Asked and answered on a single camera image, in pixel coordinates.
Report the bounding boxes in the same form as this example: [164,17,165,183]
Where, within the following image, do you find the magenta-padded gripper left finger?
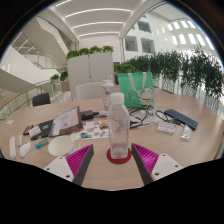
[43,143,95,187]

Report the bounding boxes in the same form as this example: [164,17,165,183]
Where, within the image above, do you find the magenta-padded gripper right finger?
[130,143,184,186]

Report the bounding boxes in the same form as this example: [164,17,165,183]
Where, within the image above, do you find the clear plastic water bottle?
[106,92,131,160]

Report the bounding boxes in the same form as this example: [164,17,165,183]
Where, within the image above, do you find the white mug with grey print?
[47,134,76,158]

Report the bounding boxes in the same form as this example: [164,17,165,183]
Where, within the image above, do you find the small teal stick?
[34,138,50,150]

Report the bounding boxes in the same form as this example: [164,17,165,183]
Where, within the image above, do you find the white label card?
[157,121,177,135]

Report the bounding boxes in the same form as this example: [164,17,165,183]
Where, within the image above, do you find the white computer mouse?
[18,141,33,159]

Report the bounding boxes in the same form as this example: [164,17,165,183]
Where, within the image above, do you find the clear plastic packet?
[180,124,193,141]

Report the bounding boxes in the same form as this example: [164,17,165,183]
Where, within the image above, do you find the small white card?
[28,124,42,139]

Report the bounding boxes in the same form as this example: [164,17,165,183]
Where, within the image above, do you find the open booklet on brown bag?
[49,105,84,138]

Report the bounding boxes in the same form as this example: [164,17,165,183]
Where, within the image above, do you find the small grey-white computer mouse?
[16,134,26,148]

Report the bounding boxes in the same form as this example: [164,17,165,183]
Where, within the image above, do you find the small black and red box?
[22,124,35,136]

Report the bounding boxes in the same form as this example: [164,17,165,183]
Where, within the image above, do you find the dark flat keyboard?
[163,108,199,132]

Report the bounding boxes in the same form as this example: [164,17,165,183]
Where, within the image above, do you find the small black pouch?
[79,109,100,121]

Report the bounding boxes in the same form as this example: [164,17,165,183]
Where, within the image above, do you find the black office chair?
[31,92,52,108]

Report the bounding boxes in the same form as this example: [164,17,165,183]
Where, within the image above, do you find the glass railing with wooden handrail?
[0,79,73,121]

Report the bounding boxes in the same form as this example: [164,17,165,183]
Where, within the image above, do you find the white chair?
[74,81,105,101]

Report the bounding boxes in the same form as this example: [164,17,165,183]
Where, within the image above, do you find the green tote bag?
[116,71,155,109]

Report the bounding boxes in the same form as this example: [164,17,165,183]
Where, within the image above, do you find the potted green plant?
[59,70,71,93]
[49,73,60,84]

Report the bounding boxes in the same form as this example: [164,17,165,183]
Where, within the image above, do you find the tall green plant hedge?
[114,46,224,108]

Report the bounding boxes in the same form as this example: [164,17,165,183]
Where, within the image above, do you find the tall white cabinet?
[66,52,116,99]

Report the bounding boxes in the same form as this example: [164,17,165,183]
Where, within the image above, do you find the low leafy green plants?
[65,45,115,60]

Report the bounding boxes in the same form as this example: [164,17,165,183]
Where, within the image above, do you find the long ceiling light strips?
[54,0,134,38]

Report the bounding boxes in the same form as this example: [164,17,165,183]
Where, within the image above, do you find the tangle of black cables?
[128,104,171,129]

